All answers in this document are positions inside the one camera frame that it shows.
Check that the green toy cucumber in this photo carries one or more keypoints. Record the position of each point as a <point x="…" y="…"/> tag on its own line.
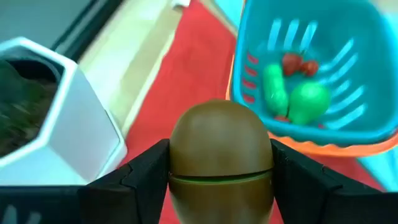
<point x="275" y="90"/>

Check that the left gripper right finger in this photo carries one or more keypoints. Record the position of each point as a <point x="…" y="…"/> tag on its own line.
<point x="326" y="205"/>

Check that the red cloth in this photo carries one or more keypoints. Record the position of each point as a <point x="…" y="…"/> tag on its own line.
<point x="192" y="68"/>

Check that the white faceted plant pot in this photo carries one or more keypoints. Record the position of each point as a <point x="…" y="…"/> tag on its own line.
<point x="81" y="130"/>

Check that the light blue cloth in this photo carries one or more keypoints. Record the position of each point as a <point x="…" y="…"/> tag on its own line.
<point x="382" y="174"/>

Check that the green toy pepper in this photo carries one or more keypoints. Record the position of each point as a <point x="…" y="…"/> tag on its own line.
<point x="309" y="101"/>

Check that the red toy cherry with stem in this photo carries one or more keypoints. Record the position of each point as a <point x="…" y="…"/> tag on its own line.
<point x="310" y="68"/>

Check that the brown toy kiwi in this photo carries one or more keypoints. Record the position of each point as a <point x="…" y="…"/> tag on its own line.
<point x="220" y="143"/>

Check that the small red toy strawberry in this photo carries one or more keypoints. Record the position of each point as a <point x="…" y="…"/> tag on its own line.
<point x="291" y="63"/>

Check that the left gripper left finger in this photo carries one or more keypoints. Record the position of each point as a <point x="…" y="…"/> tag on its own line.
<point x="124" y="199"/>

